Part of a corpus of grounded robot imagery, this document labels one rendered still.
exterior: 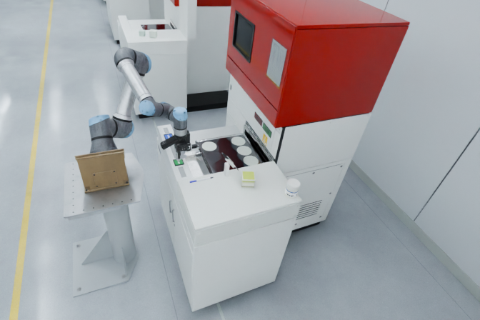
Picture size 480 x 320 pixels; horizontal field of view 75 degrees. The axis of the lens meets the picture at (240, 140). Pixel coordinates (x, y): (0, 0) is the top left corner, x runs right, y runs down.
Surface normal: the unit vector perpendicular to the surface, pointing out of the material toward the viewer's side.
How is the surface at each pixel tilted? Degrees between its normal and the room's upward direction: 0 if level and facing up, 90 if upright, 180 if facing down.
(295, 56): 90
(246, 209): 0
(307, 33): 90
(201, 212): 0
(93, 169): 90
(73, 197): 0
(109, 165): 90
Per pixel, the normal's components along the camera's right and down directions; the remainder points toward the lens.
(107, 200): 0.11, -0.79
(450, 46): -0.91, 0.16
